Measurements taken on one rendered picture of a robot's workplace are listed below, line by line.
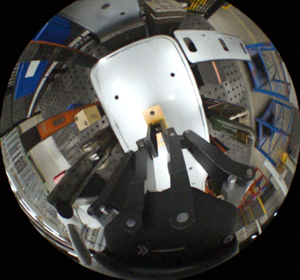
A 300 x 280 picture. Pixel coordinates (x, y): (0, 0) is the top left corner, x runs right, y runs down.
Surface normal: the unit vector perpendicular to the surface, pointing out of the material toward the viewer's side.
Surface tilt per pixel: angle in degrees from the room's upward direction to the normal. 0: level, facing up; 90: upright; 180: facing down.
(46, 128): 90
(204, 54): 0
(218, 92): 0
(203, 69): 0
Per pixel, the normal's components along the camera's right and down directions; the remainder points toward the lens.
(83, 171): 0.91, -0.28
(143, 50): -0.03, 0.37
